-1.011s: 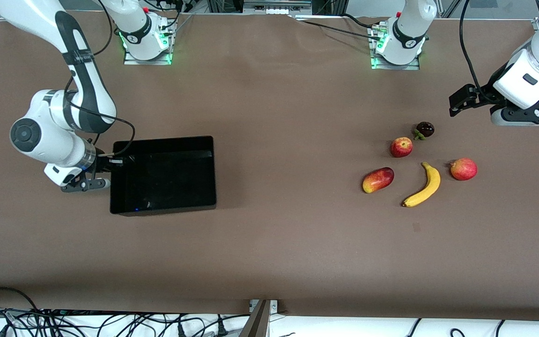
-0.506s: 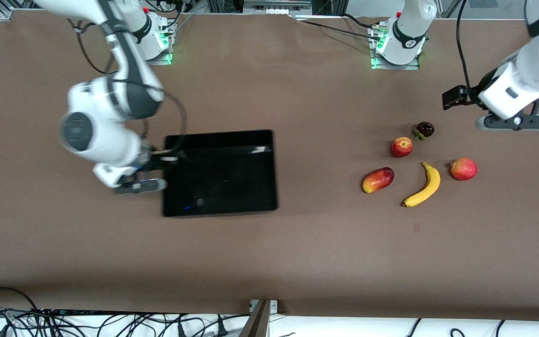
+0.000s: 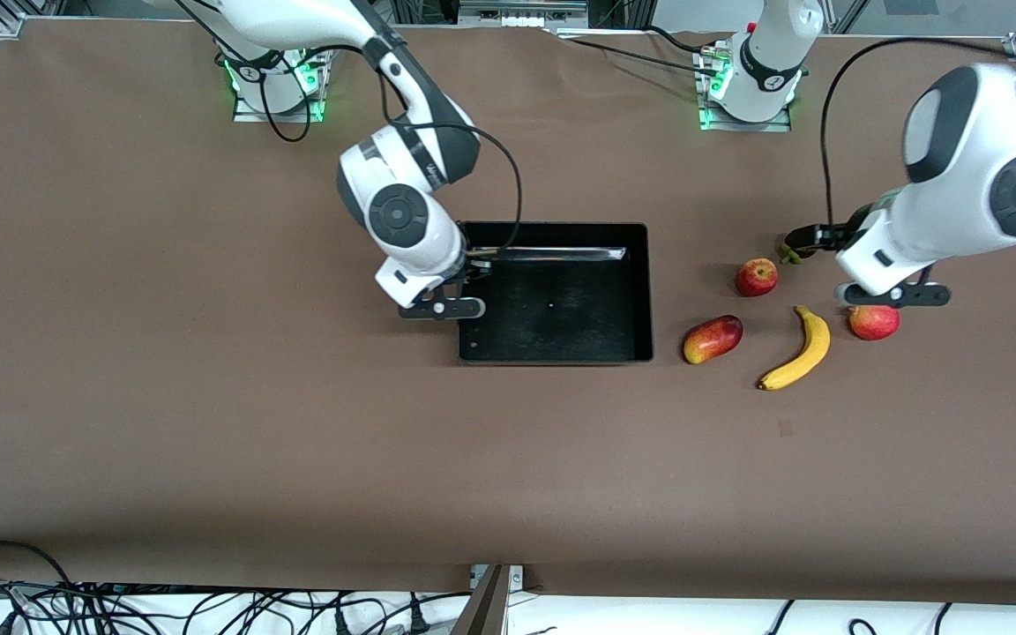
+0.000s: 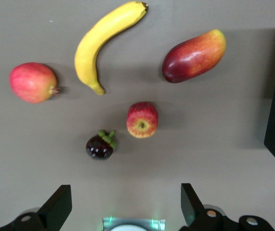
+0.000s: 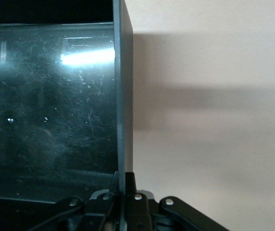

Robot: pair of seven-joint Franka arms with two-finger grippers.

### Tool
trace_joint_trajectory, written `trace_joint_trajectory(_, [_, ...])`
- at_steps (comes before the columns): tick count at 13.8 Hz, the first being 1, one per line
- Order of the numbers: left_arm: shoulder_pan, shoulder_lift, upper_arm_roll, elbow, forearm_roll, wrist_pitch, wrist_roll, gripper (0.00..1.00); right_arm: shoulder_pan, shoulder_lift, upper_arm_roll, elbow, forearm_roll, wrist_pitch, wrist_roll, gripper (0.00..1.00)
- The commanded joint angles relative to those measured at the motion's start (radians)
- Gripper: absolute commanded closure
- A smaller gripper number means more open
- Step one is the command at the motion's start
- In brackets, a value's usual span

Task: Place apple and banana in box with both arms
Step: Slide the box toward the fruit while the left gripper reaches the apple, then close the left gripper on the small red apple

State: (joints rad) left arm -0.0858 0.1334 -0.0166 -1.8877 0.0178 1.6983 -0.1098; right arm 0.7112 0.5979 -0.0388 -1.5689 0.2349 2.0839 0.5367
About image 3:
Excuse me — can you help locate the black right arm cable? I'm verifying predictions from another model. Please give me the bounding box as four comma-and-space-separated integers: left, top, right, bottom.
173, 0, 524, 257

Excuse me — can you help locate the red yellow mango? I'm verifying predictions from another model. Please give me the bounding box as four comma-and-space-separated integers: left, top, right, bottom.
683, 315, 744, 365

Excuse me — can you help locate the short black table cable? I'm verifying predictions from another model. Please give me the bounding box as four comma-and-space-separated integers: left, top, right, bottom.
645, 25, 712, 54

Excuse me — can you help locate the white power strip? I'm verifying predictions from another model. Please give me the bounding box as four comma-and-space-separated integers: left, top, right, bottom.
458, 0, 590, 29

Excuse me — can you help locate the black rectangular plastic box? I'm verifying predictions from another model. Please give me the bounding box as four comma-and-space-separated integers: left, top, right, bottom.
458, 222, 655, 366

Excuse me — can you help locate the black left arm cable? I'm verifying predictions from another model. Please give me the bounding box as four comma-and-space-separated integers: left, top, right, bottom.
819, 37, 1016, 230

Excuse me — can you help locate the long black table cable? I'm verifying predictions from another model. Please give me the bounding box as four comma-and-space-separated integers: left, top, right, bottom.
555, 34, 721, 76

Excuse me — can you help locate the aluminium profile post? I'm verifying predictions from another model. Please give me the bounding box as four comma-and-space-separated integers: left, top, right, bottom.
451, 564, 527, 635

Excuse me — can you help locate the small red apple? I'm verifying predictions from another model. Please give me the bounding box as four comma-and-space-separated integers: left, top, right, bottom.
735, 258, 779, 297

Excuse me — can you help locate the yellow banana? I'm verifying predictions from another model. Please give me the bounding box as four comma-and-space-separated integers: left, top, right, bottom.
757, 304, 832, 392

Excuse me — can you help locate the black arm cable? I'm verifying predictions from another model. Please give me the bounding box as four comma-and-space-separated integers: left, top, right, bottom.
819, 37, 1016, 230
173, 0, 524, 257

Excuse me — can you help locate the round red fruit with nub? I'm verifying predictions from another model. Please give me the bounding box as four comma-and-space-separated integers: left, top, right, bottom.
848, 304, 901, 341

